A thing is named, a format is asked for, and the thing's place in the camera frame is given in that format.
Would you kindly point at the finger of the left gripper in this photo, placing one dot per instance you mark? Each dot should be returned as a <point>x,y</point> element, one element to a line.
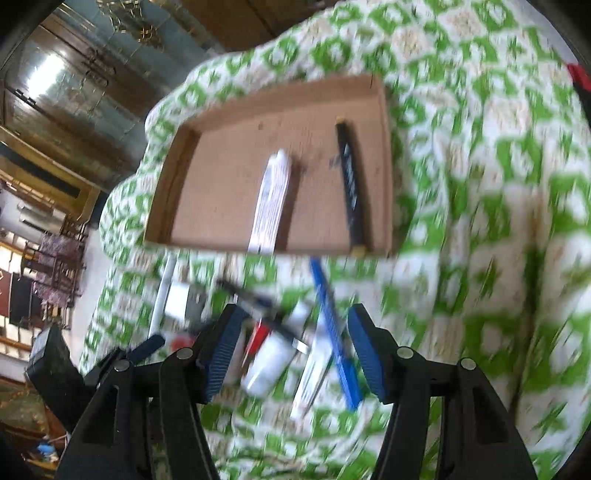
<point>134,356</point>

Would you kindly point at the pink white ointment tube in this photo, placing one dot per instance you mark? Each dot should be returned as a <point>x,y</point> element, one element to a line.
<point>269,204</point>

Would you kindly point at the dark wooden chairs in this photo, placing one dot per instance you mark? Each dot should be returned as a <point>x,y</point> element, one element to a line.
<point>54,269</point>

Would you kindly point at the wooden glass cabinet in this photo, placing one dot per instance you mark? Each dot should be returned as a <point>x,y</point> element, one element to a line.
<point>79,85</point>

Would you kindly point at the black gel pen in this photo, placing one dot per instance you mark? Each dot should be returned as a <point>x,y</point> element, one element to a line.
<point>265,311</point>

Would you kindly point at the white dropper bottle red label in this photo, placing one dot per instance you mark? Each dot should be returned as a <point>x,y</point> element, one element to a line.
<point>277,351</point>

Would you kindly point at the shallow cardboard tray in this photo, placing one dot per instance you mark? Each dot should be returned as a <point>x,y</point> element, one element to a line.
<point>300,169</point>

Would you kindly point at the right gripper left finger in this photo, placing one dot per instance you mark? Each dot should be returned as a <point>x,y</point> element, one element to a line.
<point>136,407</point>

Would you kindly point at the small white cream tube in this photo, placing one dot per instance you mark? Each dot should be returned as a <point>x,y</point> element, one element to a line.
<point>314,370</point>

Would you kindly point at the red clear lighter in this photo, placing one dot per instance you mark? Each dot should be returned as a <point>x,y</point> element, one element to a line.
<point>256,339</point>

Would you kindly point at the green white patterned quilt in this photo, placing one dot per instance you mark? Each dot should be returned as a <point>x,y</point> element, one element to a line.
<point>491,157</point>

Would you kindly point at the blue marker pen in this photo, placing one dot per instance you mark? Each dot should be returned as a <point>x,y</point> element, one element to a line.
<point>342,360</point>

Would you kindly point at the white charger plug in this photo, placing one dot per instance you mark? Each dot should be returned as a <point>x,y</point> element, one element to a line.
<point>185,302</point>

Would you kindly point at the white marker pen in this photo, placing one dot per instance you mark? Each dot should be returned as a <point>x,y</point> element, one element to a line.
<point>162,293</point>

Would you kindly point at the red black cloth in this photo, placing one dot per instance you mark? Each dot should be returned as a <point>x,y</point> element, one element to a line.
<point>579,76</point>

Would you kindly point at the black marker yellow cap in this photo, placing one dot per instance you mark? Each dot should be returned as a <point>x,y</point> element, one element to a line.
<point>353,197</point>

